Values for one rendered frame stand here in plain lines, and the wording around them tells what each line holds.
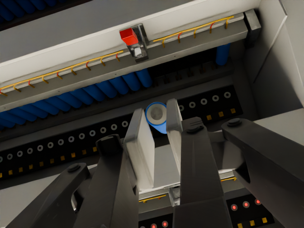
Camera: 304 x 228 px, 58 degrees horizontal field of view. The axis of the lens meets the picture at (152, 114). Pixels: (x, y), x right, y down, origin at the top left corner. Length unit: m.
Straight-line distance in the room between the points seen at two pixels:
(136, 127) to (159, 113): 0.04
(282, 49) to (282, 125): 0.09
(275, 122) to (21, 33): 0.31
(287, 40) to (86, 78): 0.24
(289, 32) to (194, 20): 0.11
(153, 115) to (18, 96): 0.26
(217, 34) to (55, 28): 0.20
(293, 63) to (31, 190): 0.34
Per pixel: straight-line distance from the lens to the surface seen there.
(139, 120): 0.17
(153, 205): 0.40
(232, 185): 0.39
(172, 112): 0.16
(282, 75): 0.37
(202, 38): 0.37
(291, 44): 0.33
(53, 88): 0.39
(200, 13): 0.35
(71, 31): 0.35
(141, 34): 0.32
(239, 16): 0.38
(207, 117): 0.47
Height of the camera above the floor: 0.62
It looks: 1 degrees down
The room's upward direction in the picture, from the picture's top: 164 degrees clockwise
